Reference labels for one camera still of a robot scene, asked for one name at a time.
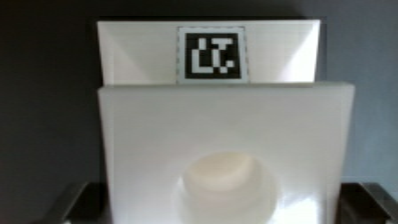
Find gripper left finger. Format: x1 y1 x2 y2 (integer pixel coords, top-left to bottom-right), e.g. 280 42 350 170
42 182 106 224

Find white lamp base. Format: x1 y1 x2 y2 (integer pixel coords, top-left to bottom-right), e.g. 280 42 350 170
97 20 355 224

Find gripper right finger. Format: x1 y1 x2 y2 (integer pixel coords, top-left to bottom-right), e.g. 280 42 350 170
339 182 398 224

